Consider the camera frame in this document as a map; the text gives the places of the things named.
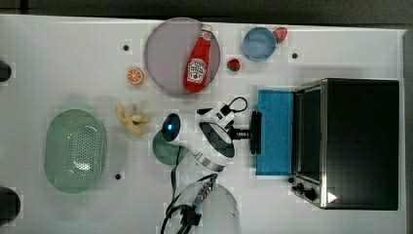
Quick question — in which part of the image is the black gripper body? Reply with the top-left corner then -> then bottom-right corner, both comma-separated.
225,120 -> 250,140

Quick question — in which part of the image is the silver toaster oven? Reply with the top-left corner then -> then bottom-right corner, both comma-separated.
255,78 -> 399,211

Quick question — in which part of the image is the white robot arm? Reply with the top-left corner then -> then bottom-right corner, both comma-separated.
160,112 -> 242,234

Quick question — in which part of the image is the red plush ketchup bottle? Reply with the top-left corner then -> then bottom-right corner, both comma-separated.
183,24 -> 212,93

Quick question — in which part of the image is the red toy strawberry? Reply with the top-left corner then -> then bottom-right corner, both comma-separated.
227,58 -> 241,72

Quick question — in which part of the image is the green mug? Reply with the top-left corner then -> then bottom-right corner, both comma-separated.
152,132 -> 189,166

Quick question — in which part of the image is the blue cup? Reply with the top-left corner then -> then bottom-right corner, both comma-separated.
243,27 -> 278,61

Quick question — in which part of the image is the yellow toy banana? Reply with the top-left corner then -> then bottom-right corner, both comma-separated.
116,102 -> 150,136

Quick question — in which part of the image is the grey round plate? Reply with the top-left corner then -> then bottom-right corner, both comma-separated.
144,18 -> 203,95

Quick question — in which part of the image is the red toy behind cup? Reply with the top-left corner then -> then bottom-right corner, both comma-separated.
273,27 -> 288,43

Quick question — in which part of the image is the orange slice toy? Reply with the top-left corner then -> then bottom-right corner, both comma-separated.
127,68 -> 144,86

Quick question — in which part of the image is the green perforated colander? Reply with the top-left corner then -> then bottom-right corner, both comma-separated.
44,109 -> 106,194

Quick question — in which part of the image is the black cylinder lower left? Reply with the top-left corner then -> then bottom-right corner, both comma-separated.
0,187 -> 21,225

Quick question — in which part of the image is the black cylinder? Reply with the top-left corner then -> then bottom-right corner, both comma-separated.
0,61 -> 12,82
0,187 -> 21,225

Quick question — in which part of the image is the black cylinder upper left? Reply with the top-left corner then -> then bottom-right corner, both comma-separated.
0,61 -> 12,82

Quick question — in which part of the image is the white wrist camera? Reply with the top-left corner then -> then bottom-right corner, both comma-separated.
196,97 -> 248,125

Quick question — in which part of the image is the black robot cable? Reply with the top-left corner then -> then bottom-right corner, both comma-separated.
160,145 -> 218,234

